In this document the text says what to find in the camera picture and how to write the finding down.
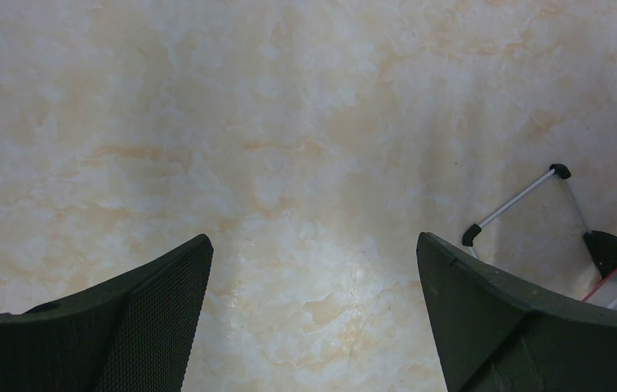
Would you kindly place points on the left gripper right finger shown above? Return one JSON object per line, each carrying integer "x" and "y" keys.
{"x": 494, "y": 331}

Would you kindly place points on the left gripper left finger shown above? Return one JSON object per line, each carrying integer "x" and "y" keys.
{"x": 133, "y": 332}

